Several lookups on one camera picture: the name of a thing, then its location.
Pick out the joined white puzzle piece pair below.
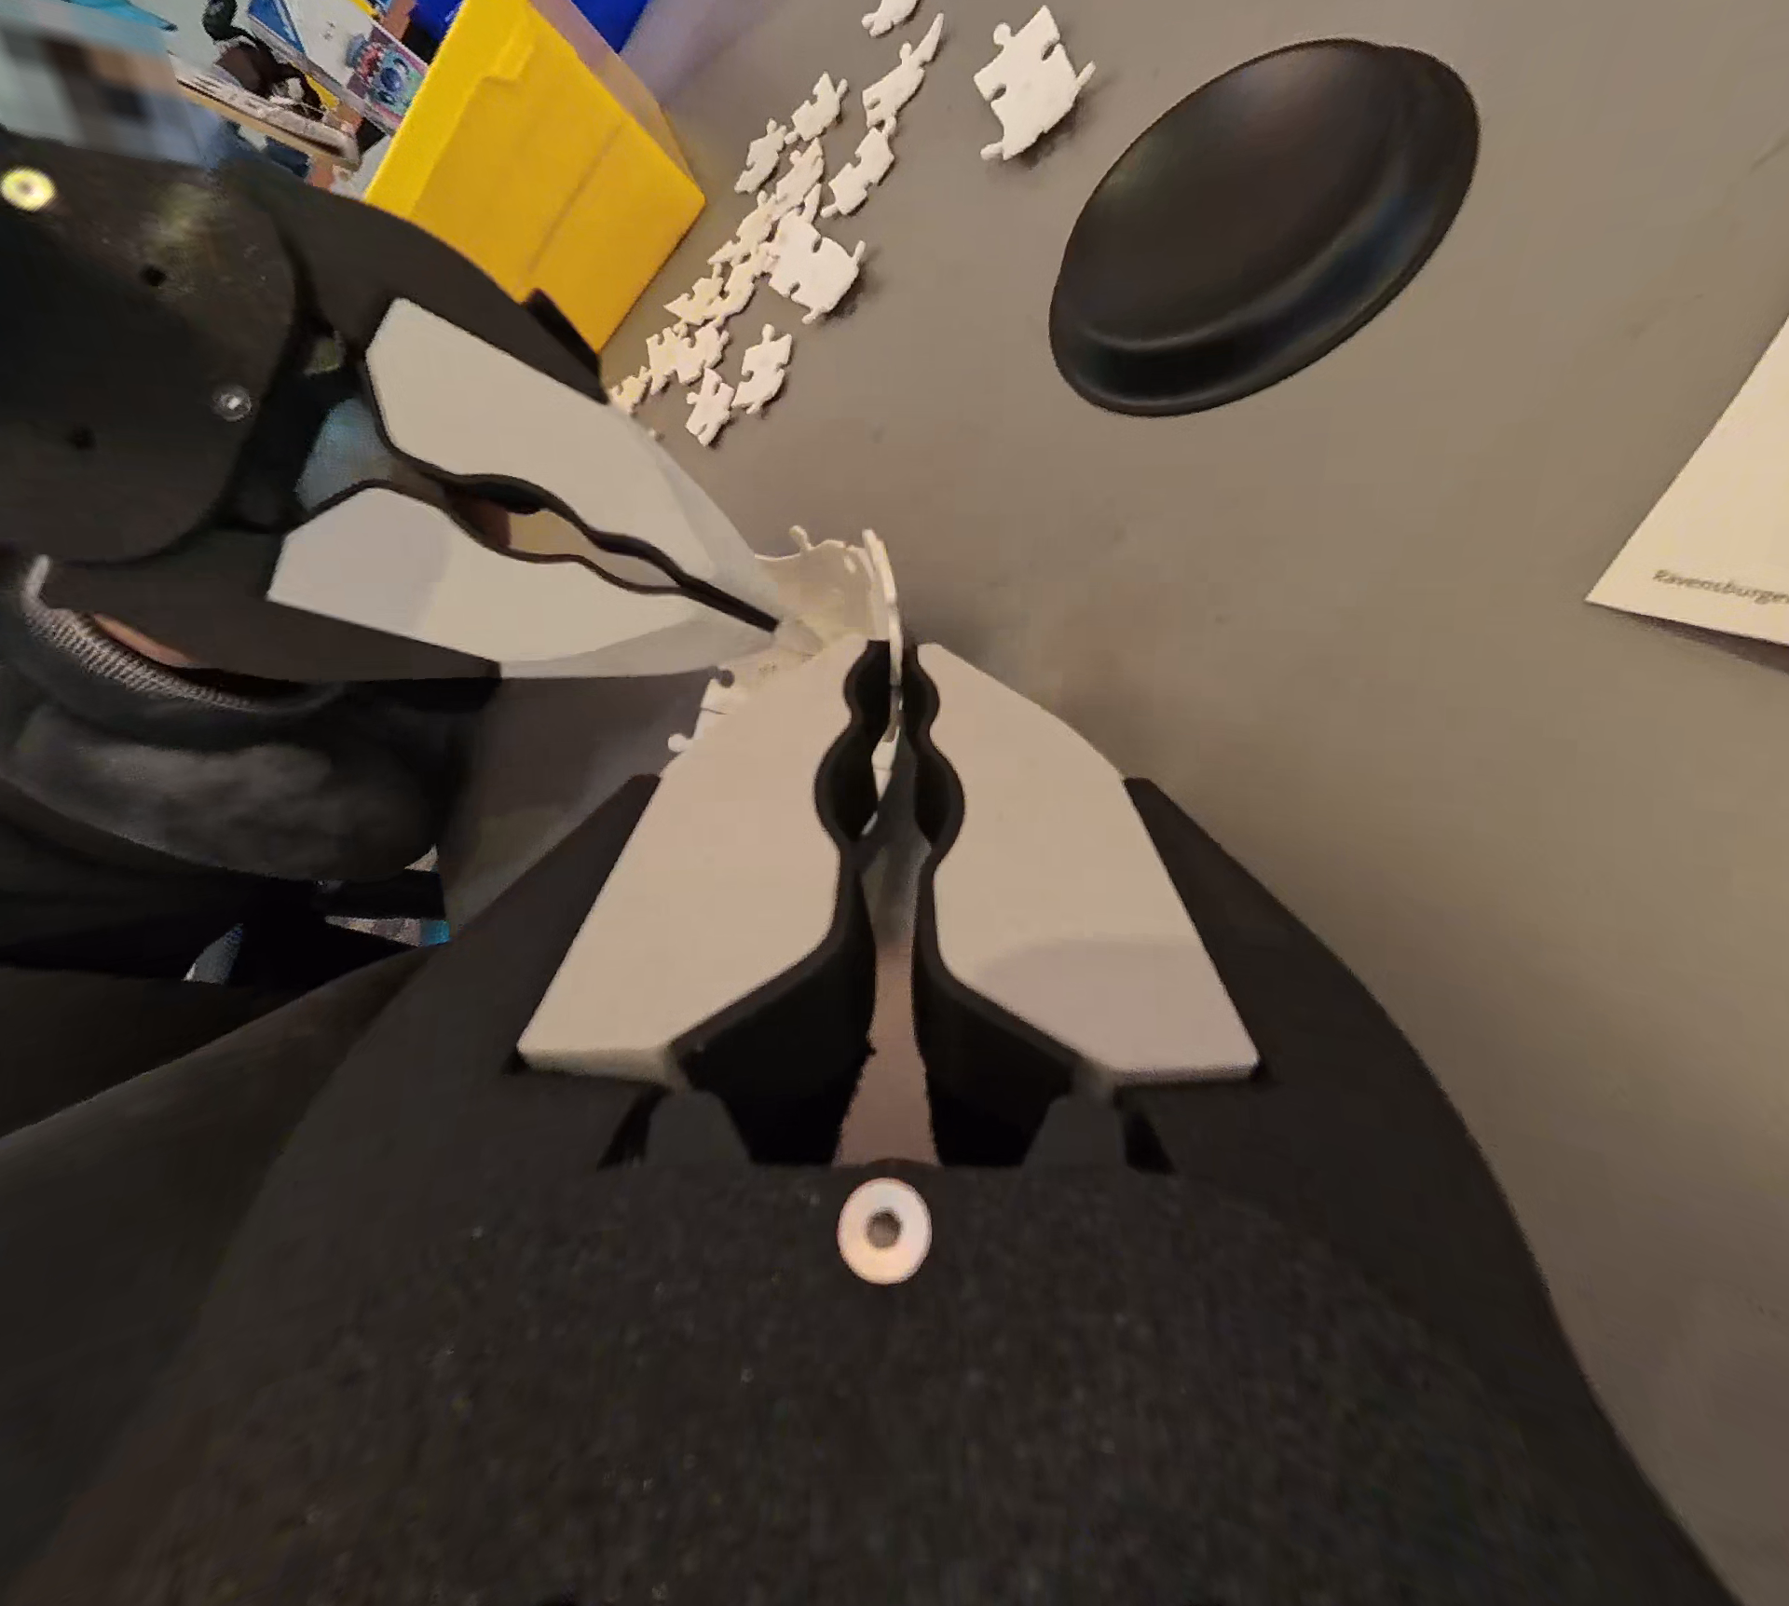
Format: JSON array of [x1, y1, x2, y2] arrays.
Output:
[[973, 5, 1098, 163]]

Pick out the white printed box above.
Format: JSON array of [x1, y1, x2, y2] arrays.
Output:
[[248, 0, 432, 137]]

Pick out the yellow plastic bin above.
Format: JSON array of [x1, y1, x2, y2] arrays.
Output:
[[363, 0, 708, 353]]

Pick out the pile of white puzzle pieces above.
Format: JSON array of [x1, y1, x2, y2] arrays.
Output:
[[608, 0, 1064, 448]]

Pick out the black round stand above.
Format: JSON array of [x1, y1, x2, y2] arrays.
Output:
[[1047, 36, 1482, 417]]

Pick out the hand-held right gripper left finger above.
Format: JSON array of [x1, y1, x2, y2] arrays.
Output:
[[516, 640, 896, 1167]]

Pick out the curved assembled puzzle section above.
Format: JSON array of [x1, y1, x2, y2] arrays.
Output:
[[667, 521, 911, 839]]

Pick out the white printed paper sheet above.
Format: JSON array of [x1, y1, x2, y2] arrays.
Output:
[[1586, 320, 1789, 648]]

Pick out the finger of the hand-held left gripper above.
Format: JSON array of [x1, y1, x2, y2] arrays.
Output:
[[365, 297, 785, 629], [265, 480, 764, 666]]

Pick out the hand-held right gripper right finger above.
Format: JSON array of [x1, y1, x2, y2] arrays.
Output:
[[895, 640, 1260, 1167]]

